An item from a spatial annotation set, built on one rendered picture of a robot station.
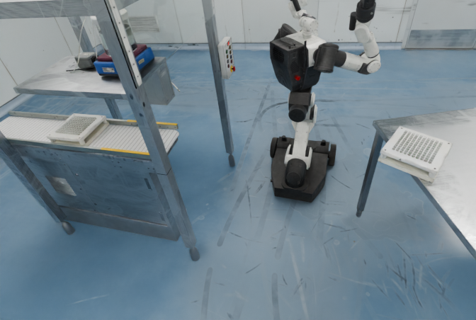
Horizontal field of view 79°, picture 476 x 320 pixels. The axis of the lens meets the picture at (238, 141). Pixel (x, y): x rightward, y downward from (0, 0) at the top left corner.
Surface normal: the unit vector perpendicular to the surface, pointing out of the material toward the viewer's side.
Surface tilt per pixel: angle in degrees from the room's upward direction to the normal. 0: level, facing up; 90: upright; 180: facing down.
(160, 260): 0
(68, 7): 90
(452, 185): 0
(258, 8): 90
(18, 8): 90
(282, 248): 0
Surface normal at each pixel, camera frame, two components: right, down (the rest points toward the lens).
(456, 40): -0.25, 0.63
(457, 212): -0.10, -0.77
